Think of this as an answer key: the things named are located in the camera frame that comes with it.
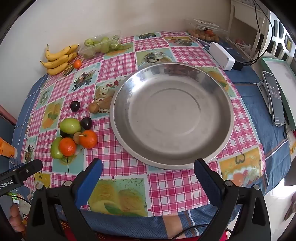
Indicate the black power adapter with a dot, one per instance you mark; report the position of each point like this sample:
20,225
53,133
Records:
238,65

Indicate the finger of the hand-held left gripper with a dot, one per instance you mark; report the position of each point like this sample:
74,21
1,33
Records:
29,170

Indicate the yellow banana bunch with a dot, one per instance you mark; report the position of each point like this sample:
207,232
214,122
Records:
57,62

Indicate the small tangerine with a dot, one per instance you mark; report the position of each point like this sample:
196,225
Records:
77,64

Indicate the dark purple plum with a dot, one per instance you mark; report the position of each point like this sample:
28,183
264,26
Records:
75,106
63,134
86,122

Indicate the orange tangerine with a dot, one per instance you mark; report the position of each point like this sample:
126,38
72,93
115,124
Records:
87,139
67,146

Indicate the blue checked cloth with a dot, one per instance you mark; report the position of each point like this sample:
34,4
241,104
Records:
252,92

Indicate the white shelf unit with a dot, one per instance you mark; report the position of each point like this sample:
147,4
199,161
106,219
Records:
231,23

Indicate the person's left hand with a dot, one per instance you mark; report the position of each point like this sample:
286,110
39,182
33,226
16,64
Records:
16,217

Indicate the large green jujube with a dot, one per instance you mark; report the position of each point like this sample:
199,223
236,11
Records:
54,149
69,125

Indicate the brown kiwi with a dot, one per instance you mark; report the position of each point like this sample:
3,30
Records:
76,138
94,107

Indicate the grey phone stand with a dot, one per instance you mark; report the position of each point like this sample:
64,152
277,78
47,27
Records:
263,92

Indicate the bag of green fruit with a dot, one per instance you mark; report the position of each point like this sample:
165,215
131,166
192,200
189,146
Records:
91,52

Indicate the round steel bowl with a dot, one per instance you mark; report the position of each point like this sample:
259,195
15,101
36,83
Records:
171,115

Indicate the white rectangular box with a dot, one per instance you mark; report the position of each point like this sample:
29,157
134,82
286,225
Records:
220,55

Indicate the white paned door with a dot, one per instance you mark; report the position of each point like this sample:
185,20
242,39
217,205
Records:
271,46

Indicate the pink plaid fruit-print tablecloth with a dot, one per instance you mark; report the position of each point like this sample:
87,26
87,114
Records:
129,160

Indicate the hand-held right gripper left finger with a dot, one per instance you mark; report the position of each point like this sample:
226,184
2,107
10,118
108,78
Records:
90,180

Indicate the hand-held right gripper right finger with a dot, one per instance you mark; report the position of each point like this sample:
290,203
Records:
208,183

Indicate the pile of green jujubes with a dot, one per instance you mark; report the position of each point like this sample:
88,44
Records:
104,47

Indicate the black smartphone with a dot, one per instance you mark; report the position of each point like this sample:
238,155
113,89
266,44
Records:
274,97

